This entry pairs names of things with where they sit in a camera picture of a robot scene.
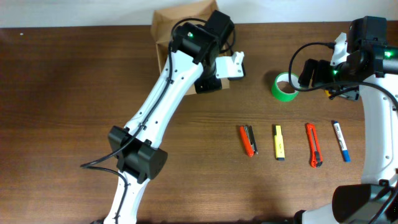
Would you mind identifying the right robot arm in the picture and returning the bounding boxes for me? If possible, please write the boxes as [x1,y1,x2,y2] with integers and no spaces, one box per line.
[290,16,397,223]

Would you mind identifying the orange utility knife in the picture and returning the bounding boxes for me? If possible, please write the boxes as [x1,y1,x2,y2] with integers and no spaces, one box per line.
[305,123,323,168]

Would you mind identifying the black cable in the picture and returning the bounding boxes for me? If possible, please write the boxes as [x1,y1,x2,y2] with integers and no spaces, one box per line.
[80,17,237,224]
[288,42,398,113]

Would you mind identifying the yellow highlighter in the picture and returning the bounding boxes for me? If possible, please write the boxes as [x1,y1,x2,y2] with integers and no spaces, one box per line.
[274,125,285,161]

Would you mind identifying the brown cardboard box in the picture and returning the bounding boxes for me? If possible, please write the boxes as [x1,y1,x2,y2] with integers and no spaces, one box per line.
[150,1,235,95]

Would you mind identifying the blue white marker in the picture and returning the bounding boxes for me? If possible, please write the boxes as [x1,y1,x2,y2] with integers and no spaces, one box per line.
[332,121,351,162]

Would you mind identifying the green tape roll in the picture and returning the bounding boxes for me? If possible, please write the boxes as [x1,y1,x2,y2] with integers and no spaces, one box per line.
[271,72,299,102]

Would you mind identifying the right black cable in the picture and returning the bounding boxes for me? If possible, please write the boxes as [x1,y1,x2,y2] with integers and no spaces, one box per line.
[288,42,398,113]

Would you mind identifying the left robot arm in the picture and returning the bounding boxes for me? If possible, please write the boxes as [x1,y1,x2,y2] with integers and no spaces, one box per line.
[97,11,245,223]

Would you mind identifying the orange stapler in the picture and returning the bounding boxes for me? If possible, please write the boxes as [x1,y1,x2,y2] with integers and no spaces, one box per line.
[239,125,258,157]

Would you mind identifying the left black cable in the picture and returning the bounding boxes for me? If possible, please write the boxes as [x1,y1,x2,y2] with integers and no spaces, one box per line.
[80,17,237,224]

